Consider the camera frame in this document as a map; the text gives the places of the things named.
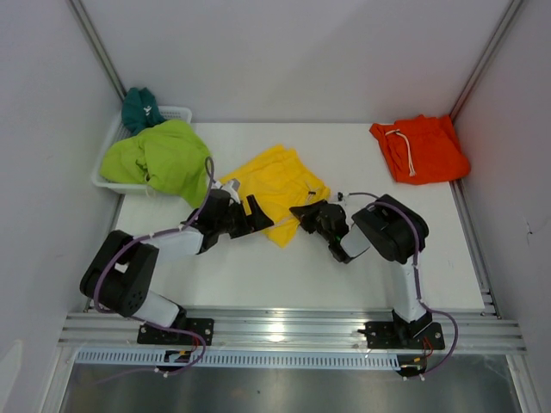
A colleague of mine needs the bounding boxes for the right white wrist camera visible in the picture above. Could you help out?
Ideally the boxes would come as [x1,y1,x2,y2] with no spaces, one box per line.
[335,192,349,204]

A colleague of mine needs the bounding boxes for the white plastic bin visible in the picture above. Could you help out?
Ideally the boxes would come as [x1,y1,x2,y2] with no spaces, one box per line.
[90,105,193,195]

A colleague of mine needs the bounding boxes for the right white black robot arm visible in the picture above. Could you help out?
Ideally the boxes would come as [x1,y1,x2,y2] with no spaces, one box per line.
[289,194,432,348]

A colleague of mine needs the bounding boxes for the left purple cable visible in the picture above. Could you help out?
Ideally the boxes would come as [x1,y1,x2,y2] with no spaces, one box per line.
[92,156,216,379]

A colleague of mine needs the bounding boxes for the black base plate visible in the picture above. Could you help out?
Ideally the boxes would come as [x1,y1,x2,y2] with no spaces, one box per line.
[356,321,446,350]
[137,317,215,346]

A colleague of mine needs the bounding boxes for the orange shorts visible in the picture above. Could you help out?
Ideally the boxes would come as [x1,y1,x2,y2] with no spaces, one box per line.
[369,115,471,185]

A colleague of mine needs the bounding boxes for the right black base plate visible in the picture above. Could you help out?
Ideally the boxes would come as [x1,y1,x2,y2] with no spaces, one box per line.
[356,321,446,350]

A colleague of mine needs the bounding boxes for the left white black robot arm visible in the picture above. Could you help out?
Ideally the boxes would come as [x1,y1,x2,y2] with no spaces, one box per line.
[79,189,274,344]

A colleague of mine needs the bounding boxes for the lime green shorts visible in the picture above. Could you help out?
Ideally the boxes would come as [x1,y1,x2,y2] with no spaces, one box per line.
[99,119,211,208]

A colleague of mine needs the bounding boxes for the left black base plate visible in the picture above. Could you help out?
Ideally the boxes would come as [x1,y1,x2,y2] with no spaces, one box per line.
[137,317,215,346]

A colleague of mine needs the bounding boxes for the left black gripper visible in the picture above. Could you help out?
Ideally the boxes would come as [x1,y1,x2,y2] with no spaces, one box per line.
[216,195,273,239]

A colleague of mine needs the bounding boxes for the white slotted cable duct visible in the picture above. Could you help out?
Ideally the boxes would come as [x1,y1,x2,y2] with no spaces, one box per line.
[75,348,400,371]

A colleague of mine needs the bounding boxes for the teal shorts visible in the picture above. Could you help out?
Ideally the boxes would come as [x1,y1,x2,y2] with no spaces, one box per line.
[121,87,166,136]

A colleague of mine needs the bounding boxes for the aluminium mounting rail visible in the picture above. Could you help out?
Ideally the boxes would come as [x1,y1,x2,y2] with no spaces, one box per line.
[58,308,527,354]

